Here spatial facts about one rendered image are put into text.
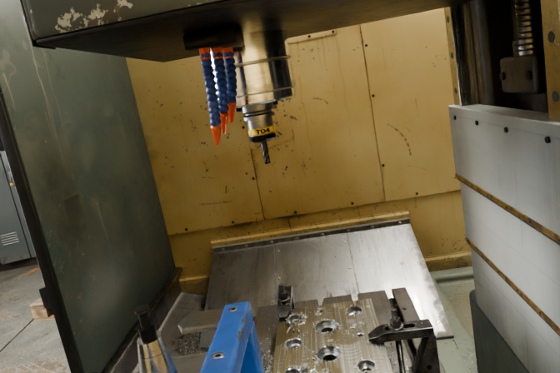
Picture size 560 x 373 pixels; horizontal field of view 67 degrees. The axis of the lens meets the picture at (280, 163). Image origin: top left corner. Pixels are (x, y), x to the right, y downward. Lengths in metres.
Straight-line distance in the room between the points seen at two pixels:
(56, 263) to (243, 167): 0.88
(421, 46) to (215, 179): 1.03
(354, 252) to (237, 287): 0.51
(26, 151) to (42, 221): 0.19
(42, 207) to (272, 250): 1.01
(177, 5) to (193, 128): 1.40
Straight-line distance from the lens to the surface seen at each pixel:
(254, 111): 0.79
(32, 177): 1.28
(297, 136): 1.83
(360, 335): 1.00
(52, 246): 1.31
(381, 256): 1.83
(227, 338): 0.60
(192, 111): 1.89
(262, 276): 1.84
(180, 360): 0.61
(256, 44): 0.75
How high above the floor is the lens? 1.53
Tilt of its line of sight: 10 degrees down
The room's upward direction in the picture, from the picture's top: 10 degrees counter-clockwise
